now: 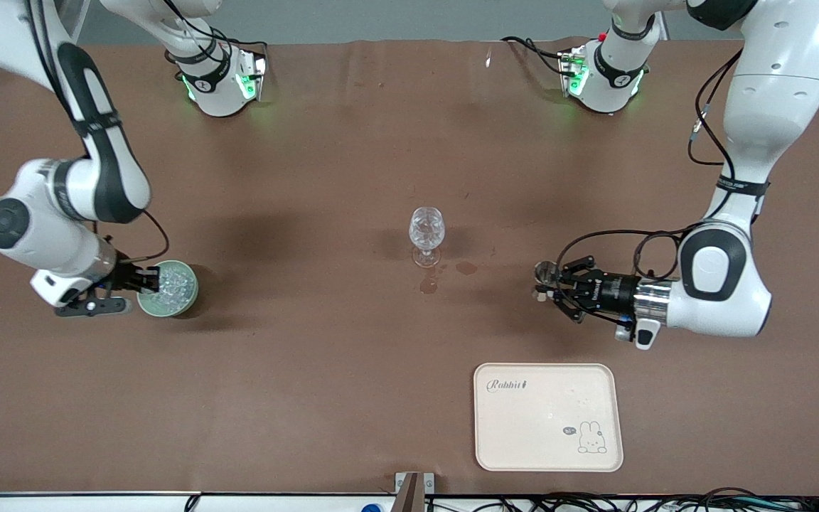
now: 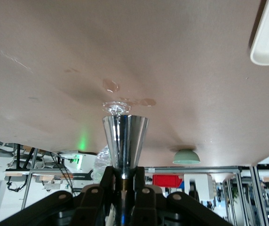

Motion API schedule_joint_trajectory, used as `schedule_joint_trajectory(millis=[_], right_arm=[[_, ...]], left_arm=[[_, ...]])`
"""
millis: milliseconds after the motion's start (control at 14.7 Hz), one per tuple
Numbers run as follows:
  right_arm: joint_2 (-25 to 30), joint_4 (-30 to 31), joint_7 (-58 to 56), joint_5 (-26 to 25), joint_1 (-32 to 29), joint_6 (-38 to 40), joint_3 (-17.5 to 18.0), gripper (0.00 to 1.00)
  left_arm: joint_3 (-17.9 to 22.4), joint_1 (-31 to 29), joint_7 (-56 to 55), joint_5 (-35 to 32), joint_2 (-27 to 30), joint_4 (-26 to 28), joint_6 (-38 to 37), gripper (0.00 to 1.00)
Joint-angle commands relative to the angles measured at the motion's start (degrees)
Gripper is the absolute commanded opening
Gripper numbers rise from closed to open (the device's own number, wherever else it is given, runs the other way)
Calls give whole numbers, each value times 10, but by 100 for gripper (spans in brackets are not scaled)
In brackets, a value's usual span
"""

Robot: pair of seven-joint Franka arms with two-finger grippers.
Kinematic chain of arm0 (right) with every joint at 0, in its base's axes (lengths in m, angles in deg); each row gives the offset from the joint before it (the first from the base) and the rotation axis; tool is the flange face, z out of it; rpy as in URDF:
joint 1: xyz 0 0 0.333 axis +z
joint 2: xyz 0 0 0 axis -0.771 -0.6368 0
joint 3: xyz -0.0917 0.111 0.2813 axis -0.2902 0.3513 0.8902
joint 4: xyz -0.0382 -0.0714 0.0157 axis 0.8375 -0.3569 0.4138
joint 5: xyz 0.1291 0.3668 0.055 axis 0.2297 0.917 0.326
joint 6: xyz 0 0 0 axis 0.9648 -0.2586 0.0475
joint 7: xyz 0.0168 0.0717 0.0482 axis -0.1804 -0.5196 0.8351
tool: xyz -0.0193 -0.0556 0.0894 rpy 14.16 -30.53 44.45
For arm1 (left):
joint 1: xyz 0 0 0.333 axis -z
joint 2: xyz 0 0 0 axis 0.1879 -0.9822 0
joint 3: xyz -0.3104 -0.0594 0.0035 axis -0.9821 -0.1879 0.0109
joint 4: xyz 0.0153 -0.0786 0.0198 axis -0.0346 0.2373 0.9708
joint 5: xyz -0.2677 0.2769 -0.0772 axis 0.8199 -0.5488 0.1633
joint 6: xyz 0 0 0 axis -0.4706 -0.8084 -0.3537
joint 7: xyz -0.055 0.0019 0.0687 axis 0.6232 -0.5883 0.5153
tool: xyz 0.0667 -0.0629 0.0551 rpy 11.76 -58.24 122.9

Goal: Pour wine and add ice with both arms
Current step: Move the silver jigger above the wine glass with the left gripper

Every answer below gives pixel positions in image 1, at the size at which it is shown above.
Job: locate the cream rabbit print tray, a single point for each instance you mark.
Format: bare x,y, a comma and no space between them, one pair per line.
537,427

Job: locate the clear cut-glass wine glass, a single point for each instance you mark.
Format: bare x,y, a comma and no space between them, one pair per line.
426,227

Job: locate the brown table cover sheet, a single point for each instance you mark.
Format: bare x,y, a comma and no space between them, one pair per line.
310,391

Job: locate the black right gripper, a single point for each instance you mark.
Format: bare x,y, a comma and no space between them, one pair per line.
124,276

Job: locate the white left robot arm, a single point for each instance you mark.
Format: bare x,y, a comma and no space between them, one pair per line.
765,107

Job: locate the small blue cap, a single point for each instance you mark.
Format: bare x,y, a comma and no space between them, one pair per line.
372,508

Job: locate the grey metal bracket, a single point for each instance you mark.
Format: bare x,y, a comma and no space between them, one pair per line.
409,491

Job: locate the pile of clear ice cubes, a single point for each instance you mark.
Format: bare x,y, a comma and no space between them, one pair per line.
173,288

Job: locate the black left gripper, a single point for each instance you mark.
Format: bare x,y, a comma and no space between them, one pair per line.
613,291

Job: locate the green ceramic bowl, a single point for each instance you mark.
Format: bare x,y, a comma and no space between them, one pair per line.
175,307

